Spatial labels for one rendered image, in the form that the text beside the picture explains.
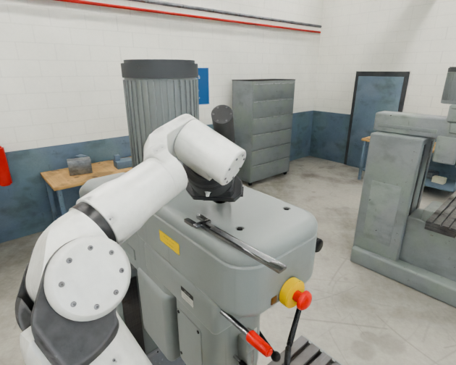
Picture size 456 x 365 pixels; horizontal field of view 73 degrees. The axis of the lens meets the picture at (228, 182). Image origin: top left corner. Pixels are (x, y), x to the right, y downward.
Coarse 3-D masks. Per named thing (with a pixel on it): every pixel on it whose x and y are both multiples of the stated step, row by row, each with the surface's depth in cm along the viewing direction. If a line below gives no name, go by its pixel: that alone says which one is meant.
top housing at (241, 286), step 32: (256, 192) 80; (160, 224) 73; (224, 224) 63; (256, 224) 63; (288, 224) 63; (192, 256) 65; (224, 256) 56; (288, 256) 60; (224, 288) 58; (256, 288) 57
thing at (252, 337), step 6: (222, 312) 65; (228, 318) 64; (234, 318) 64; (234, 324) 63; (240, 324) 62; (240, 330) 61; (246, 330) 60; (252, 330) 60; (246, 336) 60; (252, 336) 59; (258, 336) 59; (252, 342) 58; (258, 342) 58; (264, 342) 57; (258, 348) 57; (264, 348) 56; (270, 348) 56; (264, 354) 56; (270, 354) 56
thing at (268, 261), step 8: (200, 216) 65; (192, 224) 62; (200, 224) 62; (208, 224) 62; (216, 232) 58; (224, 232) 58; (224, 240) 56; (232, 240) 56; (240, 240) 56; (240, 248) 53; (248, 248) 53; (256, 256) 51; (264, 256) 51; (264, 264) 50; (272, 264) 49; (280, 264) 49; (280, 272) 48
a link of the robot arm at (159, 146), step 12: (180, 120) 47; (156, 132) 44; (168, 132) 45; (156, 144) 43; (168, 144) 47; (144, 156) 44; (156, 156) 41; (168, 156) 42; (168, 168) 41; (180, 168) 42; (180, 180) 42; (180, 192) 44
